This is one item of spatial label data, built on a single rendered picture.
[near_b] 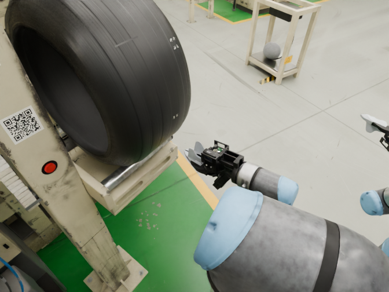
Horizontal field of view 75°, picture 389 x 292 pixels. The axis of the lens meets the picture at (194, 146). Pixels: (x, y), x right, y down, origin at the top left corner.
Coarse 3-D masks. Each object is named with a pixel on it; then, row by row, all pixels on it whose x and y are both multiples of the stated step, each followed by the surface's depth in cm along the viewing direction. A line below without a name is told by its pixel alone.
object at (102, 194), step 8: (80, 168) 87; (80, 176) 84; (88, 176) 84; (88, 184) 82; (96, 184) 82; (88, 192) 90; (96, 192) 82; (104, 192) 80; (104, 200) 81; (112, 200) 84; (112, 208) 86
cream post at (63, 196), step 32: (0, 32) 50; (0, 96) 54; (32, 96) 60; (0, 128) 57; (32, 160) 67; (64, 160) 75; (64, 192) 81; (64, 224) 87; (96, 224) 102; (96, 256) 112
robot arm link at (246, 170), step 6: (246, 162) 70; (240, 168) 70; (246, 168) 69; (252, 168) 68; (240, 174) 69; (246, 174) 68; (252, 174) 67; (240, 180) 69; (246, 180) 68; (240, 186) 70; (246, 186) 69
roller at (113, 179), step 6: (168, 138) 103; (162, 144) 101; (156, 150) 99; (150, 156) 97; (138, 162) 93; (144, 162) 96; (120, 168) 90; (126, 168) 90; (132, 168) 92; (114, 174) 88; (120, 174) 89; (126, 174) 90; (108, 180) 86; (114, 180) 87; (120, 180) 89; (108, 186) 86; (114, 186) 87
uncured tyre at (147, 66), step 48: (48, 0) 55; (96, 0) 58; (144, 0) 64; (48, 48) 91; (96, 48) 55; (144, 48) 61; (48, 96) 95; (96, 96) 60; (144, 96) 62; (96, 144) 99; (144, 144) 71
